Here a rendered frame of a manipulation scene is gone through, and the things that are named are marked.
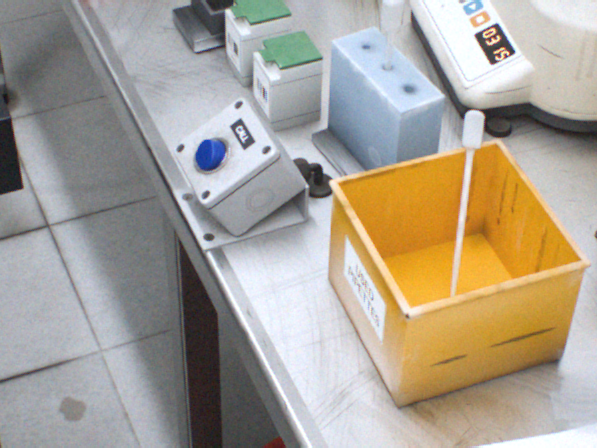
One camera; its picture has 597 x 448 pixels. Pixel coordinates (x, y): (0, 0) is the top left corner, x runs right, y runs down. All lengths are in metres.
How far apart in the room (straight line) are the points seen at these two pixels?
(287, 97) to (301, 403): 0.29
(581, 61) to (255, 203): 0.29
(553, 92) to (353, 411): 0.35
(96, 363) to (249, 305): 1.12
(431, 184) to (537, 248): 0.09
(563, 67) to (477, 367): 0.29
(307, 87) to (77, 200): 1.28
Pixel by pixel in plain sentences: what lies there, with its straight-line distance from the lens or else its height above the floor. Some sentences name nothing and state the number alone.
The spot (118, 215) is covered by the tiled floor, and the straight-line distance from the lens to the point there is 2.29.
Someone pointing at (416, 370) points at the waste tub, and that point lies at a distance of 0.88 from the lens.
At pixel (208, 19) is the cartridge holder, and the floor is 0.90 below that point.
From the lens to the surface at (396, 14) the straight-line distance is 0.98.
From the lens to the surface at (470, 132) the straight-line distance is 0.94.
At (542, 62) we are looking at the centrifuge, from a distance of 1.09.
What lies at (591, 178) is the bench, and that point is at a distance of 1.09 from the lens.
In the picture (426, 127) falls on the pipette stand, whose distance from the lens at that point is 1.00.
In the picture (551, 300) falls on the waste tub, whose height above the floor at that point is 0.95.
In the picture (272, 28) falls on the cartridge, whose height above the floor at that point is 0.93.
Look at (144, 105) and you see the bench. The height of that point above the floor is 0.87.
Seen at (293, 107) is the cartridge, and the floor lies 0.90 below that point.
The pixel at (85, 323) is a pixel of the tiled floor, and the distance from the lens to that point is 2.13.
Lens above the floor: 1.60
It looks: 45 degrees down
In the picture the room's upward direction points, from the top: 2 degrees clockwise
